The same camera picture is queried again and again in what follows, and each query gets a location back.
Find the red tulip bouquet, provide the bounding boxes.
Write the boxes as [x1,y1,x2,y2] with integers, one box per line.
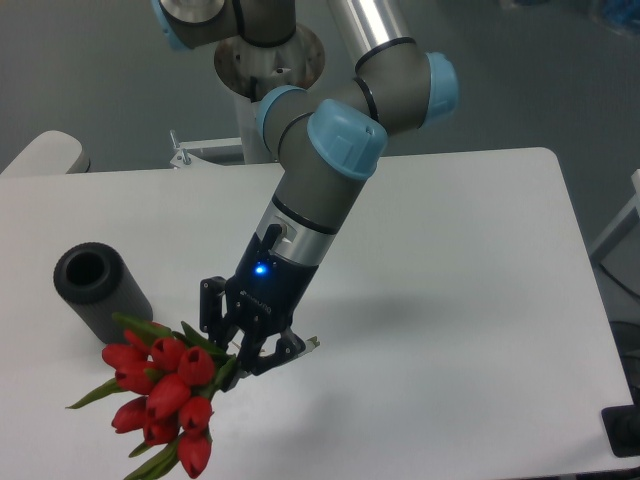
[68,313,249,479]

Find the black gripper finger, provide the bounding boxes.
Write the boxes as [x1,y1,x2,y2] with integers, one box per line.
[220,328,306,392]
[199,276,236,345]

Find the black device at table edge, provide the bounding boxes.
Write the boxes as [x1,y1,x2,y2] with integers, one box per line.
[601,405,639,458]

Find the blue items in clear container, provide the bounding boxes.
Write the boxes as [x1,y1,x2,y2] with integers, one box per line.
[495,0,639,38]

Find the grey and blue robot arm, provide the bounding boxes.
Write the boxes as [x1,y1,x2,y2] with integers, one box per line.
[152,1,459,391]

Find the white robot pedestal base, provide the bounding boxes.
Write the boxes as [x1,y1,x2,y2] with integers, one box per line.
[168,25,327,170]

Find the black ribbed cylindrical vase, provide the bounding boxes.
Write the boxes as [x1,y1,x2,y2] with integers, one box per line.
[53,242,153,344]

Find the white chair armrest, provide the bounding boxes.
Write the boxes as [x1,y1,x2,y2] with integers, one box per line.
[1,130,91,179]

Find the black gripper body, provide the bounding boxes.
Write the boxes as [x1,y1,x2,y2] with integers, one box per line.
[223,232,318,344]

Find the white furniture frame at right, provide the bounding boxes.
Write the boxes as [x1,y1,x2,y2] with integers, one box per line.
[588,170,639,264]

